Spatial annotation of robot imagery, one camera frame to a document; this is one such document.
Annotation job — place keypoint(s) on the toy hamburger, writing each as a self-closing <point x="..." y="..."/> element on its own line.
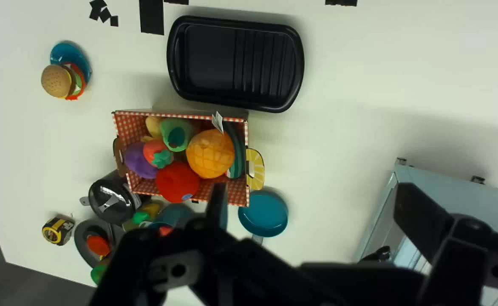
<point x="57" y="80"/>

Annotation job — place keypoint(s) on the dark green plush item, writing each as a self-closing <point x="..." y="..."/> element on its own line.
<point x="239" y="151"/>

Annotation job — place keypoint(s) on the black tape strip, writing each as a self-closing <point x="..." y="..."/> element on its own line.
<point x="341" y="1"/>

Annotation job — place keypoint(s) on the red plush strawberry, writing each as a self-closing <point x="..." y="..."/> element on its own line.
<point x="157" y="153"/>

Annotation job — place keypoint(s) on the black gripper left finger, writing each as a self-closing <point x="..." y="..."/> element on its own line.
<point x="219" y="204"/>

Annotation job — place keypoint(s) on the red toy strawberry piece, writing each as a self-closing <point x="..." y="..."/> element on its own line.
<point x="166" y="229"/>

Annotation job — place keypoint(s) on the red toy food piece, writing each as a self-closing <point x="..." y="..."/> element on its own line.
<point x="98" y="244"/>

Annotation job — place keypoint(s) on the blue toy plate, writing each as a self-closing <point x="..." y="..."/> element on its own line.
<point x="72" y="52"/>

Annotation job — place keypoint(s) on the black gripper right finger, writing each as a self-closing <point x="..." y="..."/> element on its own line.
<point x="421" y="217"/>

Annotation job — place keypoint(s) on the black ribbed plastic tray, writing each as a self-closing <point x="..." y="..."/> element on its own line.
<point x="236" y="63"/>

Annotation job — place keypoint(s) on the dark transparent pot lid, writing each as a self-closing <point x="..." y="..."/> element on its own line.
<point x="110" y="199"/>

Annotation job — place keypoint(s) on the red plush tomato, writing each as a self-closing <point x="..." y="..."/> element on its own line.
<point x="178" y="182"/>

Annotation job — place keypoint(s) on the purple plush eggplant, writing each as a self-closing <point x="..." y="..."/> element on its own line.
<point x="139" y="163"/>

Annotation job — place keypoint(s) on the green toy food piece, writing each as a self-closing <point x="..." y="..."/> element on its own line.
<point x="100" y="273"/>

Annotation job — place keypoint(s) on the yellow black tape measure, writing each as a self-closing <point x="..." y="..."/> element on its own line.
<point x="59" y="229"/>

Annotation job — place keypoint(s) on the orange plush pineapple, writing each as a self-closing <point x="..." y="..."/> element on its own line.
<point x="210" y="153"/>

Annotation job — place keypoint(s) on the red checkered fabric box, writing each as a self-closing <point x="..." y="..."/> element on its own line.
<point x="237" y="188"/>

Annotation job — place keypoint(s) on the yellow toy pineapple slice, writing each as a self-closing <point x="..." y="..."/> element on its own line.
<point x="256" y="170"/>

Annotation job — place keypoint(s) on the green plush avocado half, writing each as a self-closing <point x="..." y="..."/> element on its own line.
<point x="176" y="134"/>

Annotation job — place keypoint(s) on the light blue metal box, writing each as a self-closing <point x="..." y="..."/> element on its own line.
<point x="470" y="195"/>

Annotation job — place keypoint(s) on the teal toy plate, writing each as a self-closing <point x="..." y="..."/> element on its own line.
<point x="264" y="214"/>

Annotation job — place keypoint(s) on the yellow plush fruit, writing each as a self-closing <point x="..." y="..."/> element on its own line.
<point x="154" y="125"/>

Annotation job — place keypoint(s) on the white fabric tag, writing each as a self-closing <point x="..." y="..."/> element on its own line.
<point x="219" y="120"/>

